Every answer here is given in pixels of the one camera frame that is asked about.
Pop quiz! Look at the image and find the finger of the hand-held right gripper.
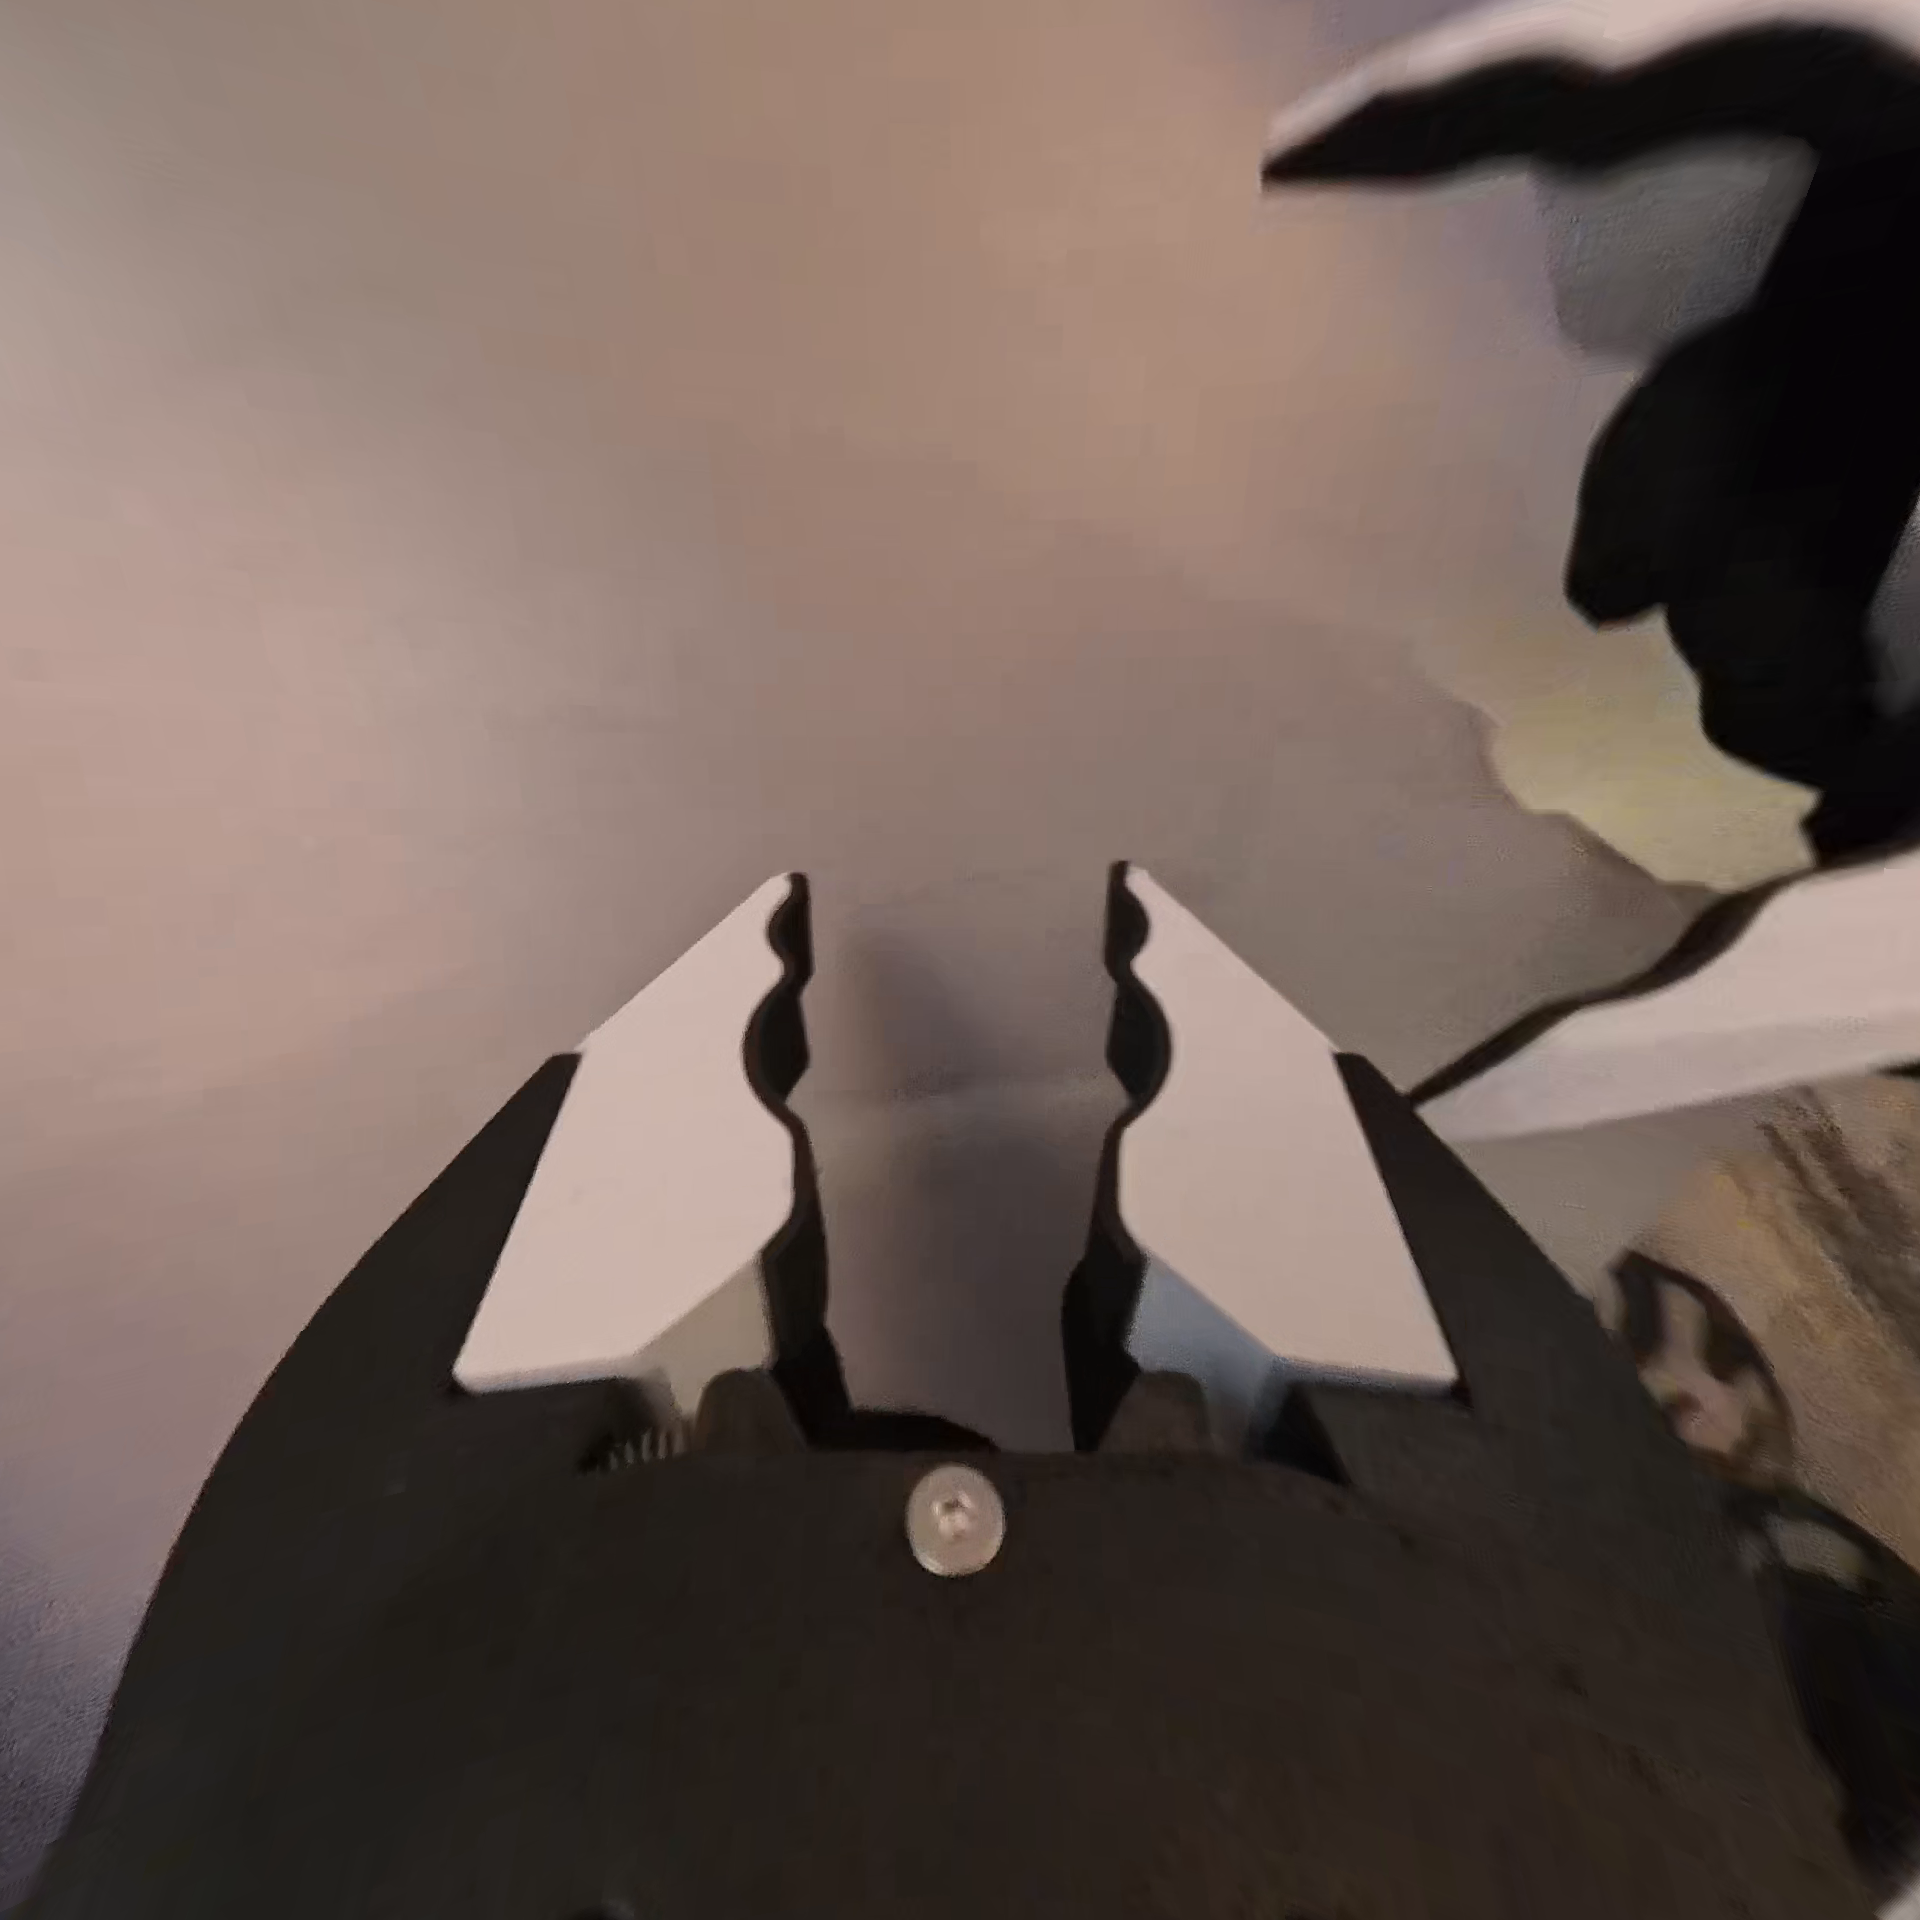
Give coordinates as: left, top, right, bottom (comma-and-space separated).
1409, 848, 1920, 1144
1257, 0, 1920, 188

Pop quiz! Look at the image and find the person's right hand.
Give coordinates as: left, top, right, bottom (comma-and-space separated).
1562, 137, 1920, 860

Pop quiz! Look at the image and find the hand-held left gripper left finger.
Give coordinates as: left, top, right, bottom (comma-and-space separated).
455, 872, 821, 1419

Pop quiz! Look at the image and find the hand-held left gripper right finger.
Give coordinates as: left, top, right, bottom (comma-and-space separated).
1061, 859, 1457, 1447

